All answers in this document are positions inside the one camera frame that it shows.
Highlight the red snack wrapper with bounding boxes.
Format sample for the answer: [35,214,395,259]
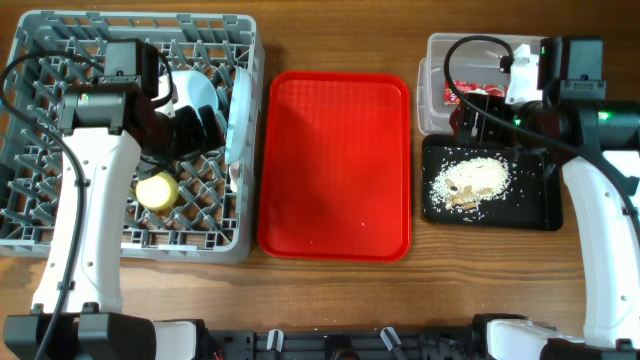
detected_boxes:
[443,80,508,105]

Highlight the light blue bowl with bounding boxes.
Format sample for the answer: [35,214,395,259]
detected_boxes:
[156,70,218,117]

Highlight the yellow plastic cup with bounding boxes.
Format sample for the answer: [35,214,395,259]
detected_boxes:
[135,172,179,210]

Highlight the light blue plate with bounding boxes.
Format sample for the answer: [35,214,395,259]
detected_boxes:
[225,68,251,165]

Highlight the rice and food scraps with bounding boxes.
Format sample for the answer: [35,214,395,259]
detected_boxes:
[428,157,511,222]

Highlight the white plastic fork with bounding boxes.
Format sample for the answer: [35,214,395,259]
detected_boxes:
[228,162,241,193]

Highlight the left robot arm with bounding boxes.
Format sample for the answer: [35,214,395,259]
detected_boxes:
[3,39,225,359]

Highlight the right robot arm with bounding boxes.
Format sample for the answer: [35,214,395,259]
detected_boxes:
[443,34,639,359]

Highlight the grey dishwasher rack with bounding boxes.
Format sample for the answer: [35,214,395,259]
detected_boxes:
[1,10,265,263]

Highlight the clear plastic bin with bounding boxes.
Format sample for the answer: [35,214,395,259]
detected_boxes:
[416,33,560,136]

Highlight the black tray bin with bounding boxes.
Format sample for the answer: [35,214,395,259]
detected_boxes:
[422,134,563,231]

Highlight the red plastic tray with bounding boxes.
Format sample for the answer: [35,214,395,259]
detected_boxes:
[257,71,412,263]

